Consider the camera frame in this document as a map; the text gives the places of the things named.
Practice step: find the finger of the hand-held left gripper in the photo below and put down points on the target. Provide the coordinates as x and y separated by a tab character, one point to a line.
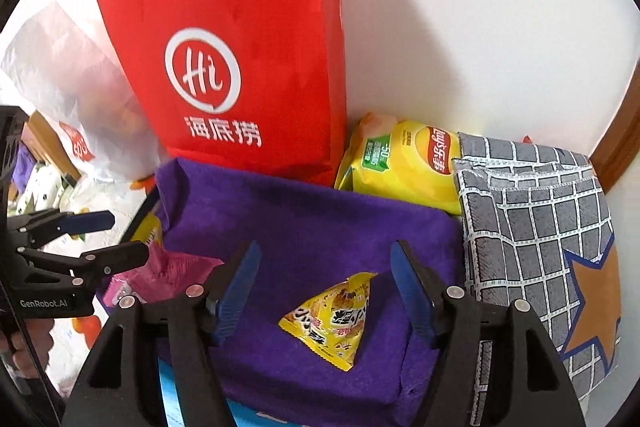
92	221
125	254

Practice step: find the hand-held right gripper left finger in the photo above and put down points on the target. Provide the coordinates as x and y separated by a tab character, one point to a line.
240	287

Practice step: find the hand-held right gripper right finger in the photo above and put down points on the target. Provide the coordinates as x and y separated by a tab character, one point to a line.
410	287

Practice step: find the pink snack packet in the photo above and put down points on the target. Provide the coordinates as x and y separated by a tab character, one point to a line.
170	272

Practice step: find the yellow triangular snack packet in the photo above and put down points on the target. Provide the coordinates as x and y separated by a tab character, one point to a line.
335	317

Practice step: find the purple towel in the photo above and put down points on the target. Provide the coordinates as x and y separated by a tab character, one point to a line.
310	227

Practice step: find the person's left hand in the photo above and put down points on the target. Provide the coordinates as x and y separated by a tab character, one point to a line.
35	347

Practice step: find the fruit print tablecloth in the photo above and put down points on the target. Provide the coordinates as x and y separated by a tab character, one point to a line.
125	217

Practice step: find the small yellow snack packet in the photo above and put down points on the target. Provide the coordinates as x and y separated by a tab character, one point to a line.
150	232

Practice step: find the cardboard box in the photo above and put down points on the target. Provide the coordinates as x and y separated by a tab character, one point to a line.
45	142

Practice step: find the yellow chip bag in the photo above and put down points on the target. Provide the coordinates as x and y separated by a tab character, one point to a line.
420	177

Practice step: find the grey checked cloth with star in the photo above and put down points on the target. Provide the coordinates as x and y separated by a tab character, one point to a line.
525	227

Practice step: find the blue packet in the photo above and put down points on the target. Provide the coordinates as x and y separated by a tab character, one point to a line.
170	397

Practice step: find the white plastic bag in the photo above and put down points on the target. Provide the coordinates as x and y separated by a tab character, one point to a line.
65	72

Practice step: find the red paper bag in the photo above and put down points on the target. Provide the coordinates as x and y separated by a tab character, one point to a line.
240	32

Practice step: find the brown wooden frame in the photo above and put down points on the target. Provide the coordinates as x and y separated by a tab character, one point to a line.
620	147

